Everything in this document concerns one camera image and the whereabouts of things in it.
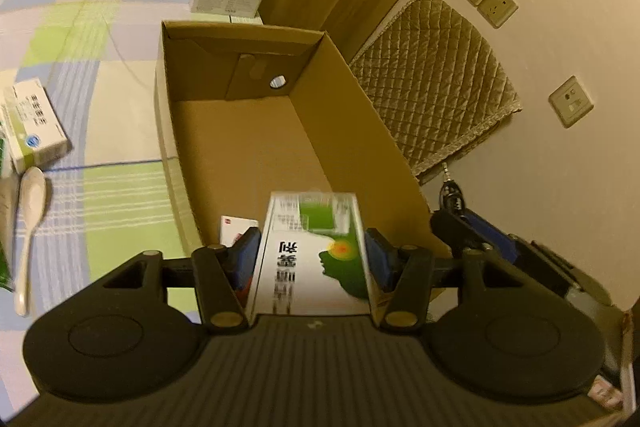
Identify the green white medicine box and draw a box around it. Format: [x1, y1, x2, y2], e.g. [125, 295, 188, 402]
[246, 192, 371, 322]

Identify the quilted chair cushion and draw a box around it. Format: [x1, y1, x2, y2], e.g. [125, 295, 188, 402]
[349, 0, 522, 178]

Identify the large brown cardboard box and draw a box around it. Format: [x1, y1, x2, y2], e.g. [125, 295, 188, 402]
[155, 20, 449, 257]

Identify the black adapter cable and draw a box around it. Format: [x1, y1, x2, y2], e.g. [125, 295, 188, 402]
[439, 160, 468, 216]

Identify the long white ointment box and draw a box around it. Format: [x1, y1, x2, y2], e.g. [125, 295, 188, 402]
[219, 216, 258, 247]

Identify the checkered tablecloth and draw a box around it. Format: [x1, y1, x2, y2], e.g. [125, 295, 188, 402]
[0, 0, 266, 408]

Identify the silver green foil pouch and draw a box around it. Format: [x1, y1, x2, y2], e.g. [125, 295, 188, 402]
[0, 134, 17, 291]

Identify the single wall socket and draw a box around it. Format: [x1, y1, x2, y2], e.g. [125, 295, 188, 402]
[548, 76, 594, 129]

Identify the white pill tablet box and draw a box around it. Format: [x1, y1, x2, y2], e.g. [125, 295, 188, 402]
[1, 78, 70, 174]

